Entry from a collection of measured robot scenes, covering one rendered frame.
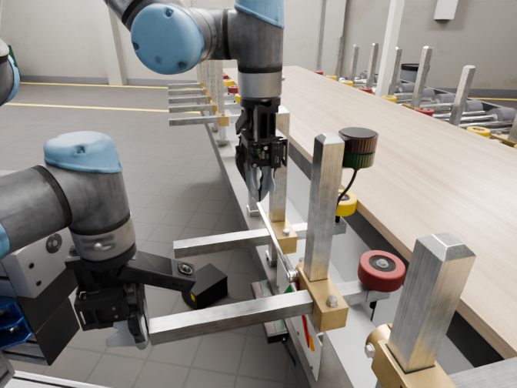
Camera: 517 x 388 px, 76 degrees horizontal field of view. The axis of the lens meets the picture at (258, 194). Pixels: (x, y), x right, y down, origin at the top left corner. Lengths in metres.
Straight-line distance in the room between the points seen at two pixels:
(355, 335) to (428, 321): 0.54
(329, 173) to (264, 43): 0.22
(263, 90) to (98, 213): 0.31
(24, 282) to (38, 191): 0.27
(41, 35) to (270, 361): 8.38
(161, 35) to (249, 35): 0.17
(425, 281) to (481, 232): 0.51
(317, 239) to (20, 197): 0.42
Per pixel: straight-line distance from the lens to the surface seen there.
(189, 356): 1.63
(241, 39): 0.55
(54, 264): 0.67
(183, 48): 0.41
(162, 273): 0.51
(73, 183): 0.41
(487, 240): 0.82
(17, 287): 0.66
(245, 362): 1.58
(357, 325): 0.92
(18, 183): 0.40
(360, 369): 0.85
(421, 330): 0.38
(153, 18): 0.42
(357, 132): 0.54
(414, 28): 7.11
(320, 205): 0.54
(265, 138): 0.56
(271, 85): 0.56
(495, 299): 0.68
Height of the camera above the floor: 1.30
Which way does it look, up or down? 28 degrees down
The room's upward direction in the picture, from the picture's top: straight up
